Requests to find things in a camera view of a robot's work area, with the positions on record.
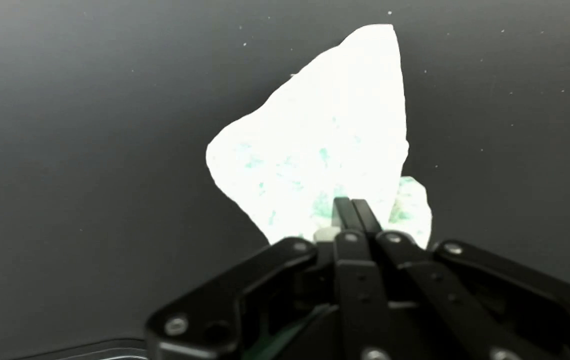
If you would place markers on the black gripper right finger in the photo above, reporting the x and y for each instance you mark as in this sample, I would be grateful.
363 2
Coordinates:
471 300

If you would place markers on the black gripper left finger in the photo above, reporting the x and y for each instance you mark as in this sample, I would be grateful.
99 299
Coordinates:
356 292

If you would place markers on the white cloth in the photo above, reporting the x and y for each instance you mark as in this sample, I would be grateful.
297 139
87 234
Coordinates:
325 127

